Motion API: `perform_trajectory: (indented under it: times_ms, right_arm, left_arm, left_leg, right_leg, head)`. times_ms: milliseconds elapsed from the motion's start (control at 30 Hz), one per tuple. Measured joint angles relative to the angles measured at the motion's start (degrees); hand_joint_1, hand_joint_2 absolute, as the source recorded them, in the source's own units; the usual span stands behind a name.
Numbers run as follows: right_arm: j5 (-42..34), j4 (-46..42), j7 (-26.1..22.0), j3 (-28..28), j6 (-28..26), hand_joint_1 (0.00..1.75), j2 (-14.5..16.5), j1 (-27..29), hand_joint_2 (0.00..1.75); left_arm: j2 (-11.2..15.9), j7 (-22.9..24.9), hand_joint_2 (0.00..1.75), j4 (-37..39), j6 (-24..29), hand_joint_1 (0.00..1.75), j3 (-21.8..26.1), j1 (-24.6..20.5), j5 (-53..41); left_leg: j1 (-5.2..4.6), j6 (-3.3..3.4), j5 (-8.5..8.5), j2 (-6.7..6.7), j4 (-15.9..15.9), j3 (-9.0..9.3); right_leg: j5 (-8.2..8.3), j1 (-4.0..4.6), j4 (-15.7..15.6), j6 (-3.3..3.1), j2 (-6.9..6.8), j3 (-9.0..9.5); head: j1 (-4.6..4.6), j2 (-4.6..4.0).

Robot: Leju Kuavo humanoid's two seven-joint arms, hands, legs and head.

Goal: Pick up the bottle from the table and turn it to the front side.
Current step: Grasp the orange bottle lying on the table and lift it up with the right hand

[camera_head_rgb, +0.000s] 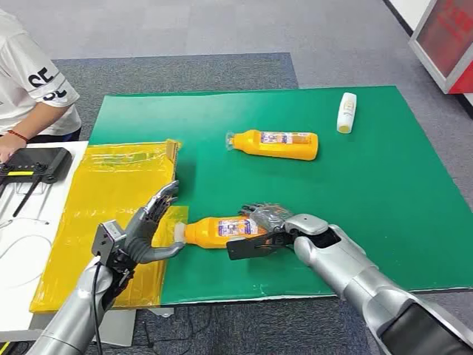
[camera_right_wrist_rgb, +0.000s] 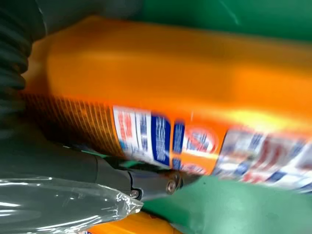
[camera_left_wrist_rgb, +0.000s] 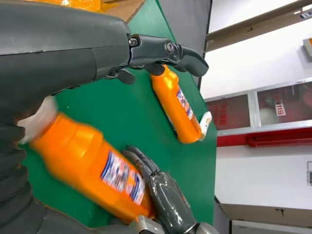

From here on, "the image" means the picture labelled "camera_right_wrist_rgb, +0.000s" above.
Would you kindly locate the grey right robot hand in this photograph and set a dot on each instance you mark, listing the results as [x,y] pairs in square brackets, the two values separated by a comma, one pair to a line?
[48,193]

